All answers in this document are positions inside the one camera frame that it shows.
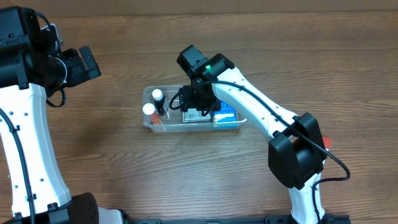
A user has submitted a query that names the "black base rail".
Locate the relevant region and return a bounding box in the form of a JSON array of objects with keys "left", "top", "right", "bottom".
[{"left": 124, "top": 214, "right": 351, "bottom": 224}]

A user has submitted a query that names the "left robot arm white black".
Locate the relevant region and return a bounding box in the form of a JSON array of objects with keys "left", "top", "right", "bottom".
[{"left": 1, "top": 6, "right": 130, "bottom": 223}]

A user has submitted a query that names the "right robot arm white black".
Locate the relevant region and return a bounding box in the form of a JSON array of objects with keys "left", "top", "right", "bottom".
[{"left": 177, "top": 45, "right": 326, "bottom": 223}]

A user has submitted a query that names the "red medicine box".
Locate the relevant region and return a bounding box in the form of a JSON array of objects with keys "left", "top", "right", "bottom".
[{"left": 323, "top": 137, "right": 332, "bottom": 149}]

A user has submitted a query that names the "blue lozenge packet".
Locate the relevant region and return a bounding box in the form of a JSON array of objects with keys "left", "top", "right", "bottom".
[{"left": 213, "top": 101, "right": 238, "bottom": 123}]

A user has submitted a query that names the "clear plastic container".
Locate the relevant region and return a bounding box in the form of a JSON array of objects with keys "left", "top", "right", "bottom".
[{"left": 142, "top": 85, "right": 247, "bottom": 133}]

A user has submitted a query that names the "black bottle white cap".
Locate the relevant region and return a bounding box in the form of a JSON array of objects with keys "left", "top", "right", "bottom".
[{"left": 152, "top": 89, "right": 169, "bottom": 116}]

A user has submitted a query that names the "white bandage box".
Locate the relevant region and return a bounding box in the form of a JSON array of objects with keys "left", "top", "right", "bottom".
[{"left": 182, "top": 108, "right": 211, "bottom": 123}]

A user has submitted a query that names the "orange tube white cap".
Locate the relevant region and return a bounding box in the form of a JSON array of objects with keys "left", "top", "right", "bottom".
[{"left": 142, "top": 103, "right": 162, "bottom": 124}]

